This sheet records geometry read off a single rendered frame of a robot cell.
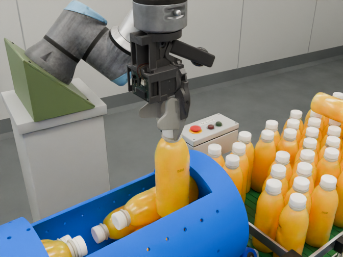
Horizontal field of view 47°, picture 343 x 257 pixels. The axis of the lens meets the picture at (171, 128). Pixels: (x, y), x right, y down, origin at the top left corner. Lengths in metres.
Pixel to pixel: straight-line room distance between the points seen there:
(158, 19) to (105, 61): 0.82
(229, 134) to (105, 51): 0.52
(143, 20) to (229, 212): 0.43
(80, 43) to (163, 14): 0.84
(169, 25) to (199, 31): 3.57
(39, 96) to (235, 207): 0.79
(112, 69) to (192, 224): 0.80
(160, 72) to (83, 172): 0.98
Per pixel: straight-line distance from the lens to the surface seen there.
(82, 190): 1.62
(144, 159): 3.13
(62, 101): 1.39
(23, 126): 1.40
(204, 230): 0.80
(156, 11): 0.63
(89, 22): 1.45
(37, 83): 1.35
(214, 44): 4.35
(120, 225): 0.88
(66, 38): 1.44
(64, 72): 1.45
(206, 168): 0.86
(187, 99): 0.69
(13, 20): 3.47
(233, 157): 1.12
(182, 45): 0.69
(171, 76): 0.67
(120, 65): 1.42
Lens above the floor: 1.71
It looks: 29 degrees down
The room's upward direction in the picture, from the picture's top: straight up
